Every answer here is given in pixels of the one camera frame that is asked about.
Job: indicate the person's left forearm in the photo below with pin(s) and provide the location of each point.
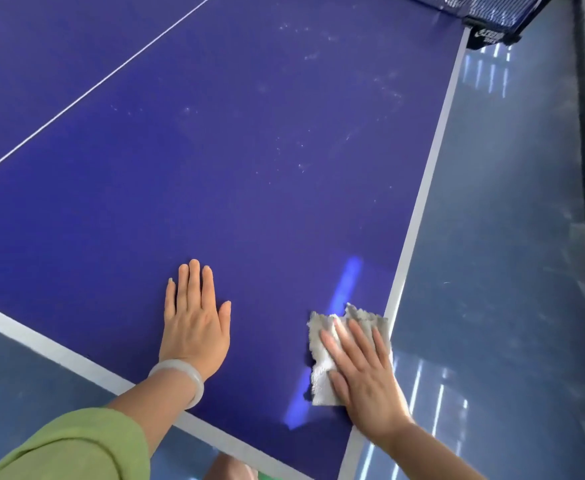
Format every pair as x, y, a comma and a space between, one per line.
147, 409

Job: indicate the grey cleaning cloth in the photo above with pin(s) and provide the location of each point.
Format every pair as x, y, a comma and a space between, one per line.
320, 369

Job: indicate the person's right hand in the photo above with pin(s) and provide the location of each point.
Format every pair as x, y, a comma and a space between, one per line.
367, 384

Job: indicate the blue table tennis table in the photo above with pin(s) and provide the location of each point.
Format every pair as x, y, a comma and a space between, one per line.
197, 144

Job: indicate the person's left hand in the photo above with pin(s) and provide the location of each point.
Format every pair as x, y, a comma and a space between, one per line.
195, 334

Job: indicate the person's right forearm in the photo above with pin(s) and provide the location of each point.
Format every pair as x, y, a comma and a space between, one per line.
432, 457

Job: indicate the person's left leg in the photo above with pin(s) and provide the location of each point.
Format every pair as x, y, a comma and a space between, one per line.
230, 469

